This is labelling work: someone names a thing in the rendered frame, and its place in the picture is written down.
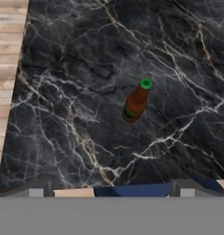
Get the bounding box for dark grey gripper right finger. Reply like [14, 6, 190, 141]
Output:
[170, 178, 224, 198]

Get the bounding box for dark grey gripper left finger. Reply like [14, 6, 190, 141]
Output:
[0, 178, 54, 198]

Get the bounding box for navy blue base cabinet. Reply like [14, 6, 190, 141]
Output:
[93, 177, 221, 198]

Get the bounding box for brown beer bottle green cap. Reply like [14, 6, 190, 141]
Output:
[121, 77, 154, 124]

